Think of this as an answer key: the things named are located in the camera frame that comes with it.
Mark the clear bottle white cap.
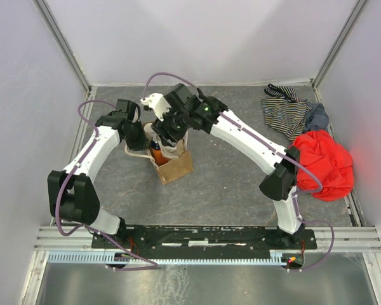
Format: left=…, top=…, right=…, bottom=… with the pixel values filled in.
left=156, top=133, right=188, bottom=159

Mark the dark blue small bottle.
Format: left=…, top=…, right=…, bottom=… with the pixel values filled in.
left=150, top=137, right=169, bottom=166

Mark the canvas tote bag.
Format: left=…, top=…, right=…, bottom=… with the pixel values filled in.
left=124, top=132, right=194, bottom=185

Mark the striped shirt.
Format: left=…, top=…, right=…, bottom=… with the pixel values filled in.
left=261, top=98, right=311, bottom=141

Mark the striped dark garment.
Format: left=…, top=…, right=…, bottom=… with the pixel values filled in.
left=264, top=84, right=301, bottom=103

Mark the blue-grey cloth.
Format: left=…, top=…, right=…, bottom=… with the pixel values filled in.
left=304, top=103, right=330, bottom=133

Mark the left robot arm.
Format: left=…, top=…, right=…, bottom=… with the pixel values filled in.
left=47, top=99, right=147, bottom=240

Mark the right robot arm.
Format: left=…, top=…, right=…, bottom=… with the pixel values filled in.
left=141, top=83, right=304, bottom=238

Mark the cream cap bottle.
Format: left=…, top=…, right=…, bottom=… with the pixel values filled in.
left=144, top=122, right=155, bottom=138

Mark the red cloth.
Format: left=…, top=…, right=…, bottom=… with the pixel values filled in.
left=293, top=130, right=354, bottom=201

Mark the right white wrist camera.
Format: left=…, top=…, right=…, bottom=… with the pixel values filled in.
left=140, top=93, right=171, bottom=121

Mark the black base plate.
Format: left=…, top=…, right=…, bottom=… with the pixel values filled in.
left=91, top=224, right=317, bottom=260

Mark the blue cable duct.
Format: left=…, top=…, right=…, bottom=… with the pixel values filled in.
left=47, top=251, right=286, bottom=266

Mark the aluminium frame rail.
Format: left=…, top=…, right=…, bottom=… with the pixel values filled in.
left=33, top=226, right=381, bottom=253

